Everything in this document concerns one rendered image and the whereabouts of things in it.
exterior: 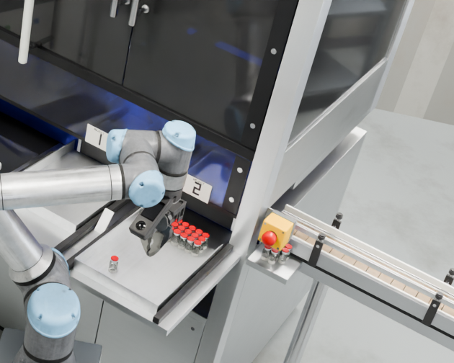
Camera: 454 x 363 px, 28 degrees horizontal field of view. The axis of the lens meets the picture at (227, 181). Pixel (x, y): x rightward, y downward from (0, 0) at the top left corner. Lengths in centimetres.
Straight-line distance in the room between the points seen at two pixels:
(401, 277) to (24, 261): 104
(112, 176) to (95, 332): 125
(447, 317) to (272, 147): 67
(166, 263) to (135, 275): 11
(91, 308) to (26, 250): 92
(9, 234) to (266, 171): 72
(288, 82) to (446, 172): 299
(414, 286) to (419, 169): 260
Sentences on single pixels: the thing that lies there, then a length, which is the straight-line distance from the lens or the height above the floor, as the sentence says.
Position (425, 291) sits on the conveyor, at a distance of 255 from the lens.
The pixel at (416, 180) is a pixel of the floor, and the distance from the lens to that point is 500.
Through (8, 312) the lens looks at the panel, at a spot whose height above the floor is 17.
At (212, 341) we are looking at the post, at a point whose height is 53.
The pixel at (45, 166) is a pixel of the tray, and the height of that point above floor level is 88.
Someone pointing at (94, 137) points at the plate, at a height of 101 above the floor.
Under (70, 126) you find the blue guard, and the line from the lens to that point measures 271.
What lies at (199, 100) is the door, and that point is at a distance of 243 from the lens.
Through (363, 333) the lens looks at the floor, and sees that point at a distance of 386.
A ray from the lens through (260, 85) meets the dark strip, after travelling 232.
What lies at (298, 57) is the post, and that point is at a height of 151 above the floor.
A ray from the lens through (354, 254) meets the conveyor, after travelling 257.
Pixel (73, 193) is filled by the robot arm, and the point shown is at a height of 134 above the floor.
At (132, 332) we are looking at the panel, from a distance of 296.
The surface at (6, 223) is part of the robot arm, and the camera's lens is 207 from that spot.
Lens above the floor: 243
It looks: 33 degrees down
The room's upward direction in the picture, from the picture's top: 15 degrees clockwise
